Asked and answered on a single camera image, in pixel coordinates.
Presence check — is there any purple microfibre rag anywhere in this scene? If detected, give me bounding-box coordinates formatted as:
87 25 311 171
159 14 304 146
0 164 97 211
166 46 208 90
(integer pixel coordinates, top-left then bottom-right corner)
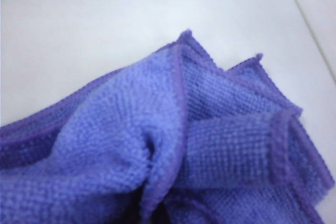
0 28 336 224

